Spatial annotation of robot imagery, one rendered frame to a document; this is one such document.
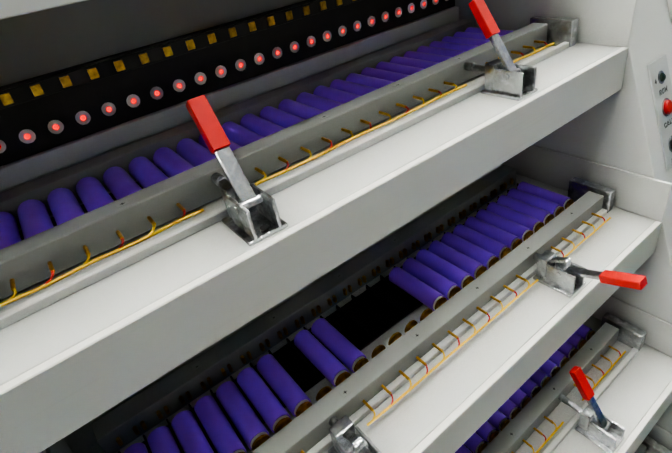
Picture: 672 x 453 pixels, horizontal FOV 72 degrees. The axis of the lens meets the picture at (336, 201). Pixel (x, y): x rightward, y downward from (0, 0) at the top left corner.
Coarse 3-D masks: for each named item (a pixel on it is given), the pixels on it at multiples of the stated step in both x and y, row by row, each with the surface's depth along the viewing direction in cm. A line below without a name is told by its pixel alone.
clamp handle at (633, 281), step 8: (568, 264) 45; (568, 272) 45; (576, 272) 44; (584, 272) 43; (592, 272) 43; (600, 272) 42; (608, 272) 42; (616, 272) 41; (600, 280) 42; (608, 280) 41; (616, 280) 41; (624, 280) 40; (632, 280) 39; (640, 280) 39; (632, 288) 40; (640, 288) 39
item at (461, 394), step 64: (576, 192) 57; (640, 192) 52; (576, 256) 49; (640, 256) 51; (512, 320) 43; (576, 320) 46; (320, 384) 41; (448, 384) 39; (512, 384) 41; (64, 448) 37; (384, 448) 35; (448, 448) 37
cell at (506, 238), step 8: (472, 216) 55; (464, 224) 55; (472, 224) 54; (480, 224) 53; (488, 224) 53; (480, 232) 53; (488, 232) 52; (496, 232) 52; (504, 232) 51; (496, 240) 52; (504, 240) 51; (512, 240) 50
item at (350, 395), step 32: (576, 224) 52; (512, 256) 47; (480, 288) 44; (448, 320) 42; (384, 352) 40; (416, 352) 40; (352, 384) 38; (384, 384) 39; (416, 384) 38; (320, 416) 36; (256, 448) 34; (288, 448) 34
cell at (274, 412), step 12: (240, 372) 41; (252, 372) 41; (240, 384) 40; (252, 384) 40; (264, 384) 40; (252, 396) 39; (264, 396) 38; (264, 408) 38; (276, 408) 37; (264, 420) 37; (276, 420) 37
